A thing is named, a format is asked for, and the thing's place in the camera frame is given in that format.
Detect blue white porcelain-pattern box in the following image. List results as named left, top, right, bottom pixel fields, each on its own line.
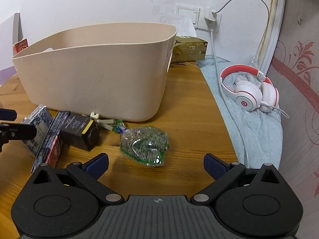
left=19, top=104, right=54, bottom=158

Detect dark long carton box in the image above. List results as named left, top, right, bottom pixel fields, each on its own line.
left=31, top=111, right=70, bottom=174

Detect black cube box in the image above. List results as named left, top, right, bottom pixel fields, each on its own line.
left=59, top=113, right=99, bottom=151

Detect beige clothes peg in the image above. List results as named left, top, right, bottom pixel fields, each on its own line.
left=90, top=112, right=115, bottom=131

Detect green seaweed snack bag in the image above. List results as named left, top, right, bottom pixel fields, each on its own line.
left=112, top=120, right=169, bottom=166

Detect light blue blanket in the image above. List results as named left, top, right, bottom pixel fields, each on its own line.
left=197, top=56, right=283, bottom=168

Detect red milk carton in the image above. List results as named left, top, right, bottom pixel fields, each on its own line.
left=13, top=38, right=29, bottom=55

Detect red white headphones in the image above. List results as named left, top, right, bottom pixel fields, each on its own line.
left=219, top=64, right=290, bottom=119

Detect white purple board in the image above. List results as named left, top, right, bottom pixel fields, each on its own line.
left=0, top=12, right=21, bottom=85

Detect beige plastic storage bin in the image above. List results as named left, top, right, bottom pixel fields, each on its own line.
left=12, top=22, right=177, bottom=122

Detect gold tissue box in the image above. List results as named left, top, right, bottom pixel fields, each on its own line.
left=170, top=15, right=209, bottom=64

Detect white charger plug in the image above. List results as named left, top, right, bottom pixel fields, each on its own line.
left=204, top=7, right=217, bottom=22

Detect white charger cable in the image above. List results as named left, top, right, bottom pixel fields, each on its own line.
left=209, top=0, right=272, bottom=169

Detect white wall socket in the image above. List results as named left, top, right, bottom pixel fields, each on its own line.
left=175, top=4, right=222, bottom=33

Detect white bed headboard frame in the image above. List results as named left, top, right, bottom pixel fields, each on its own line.
left=252, top=0, right=286, bottom=73

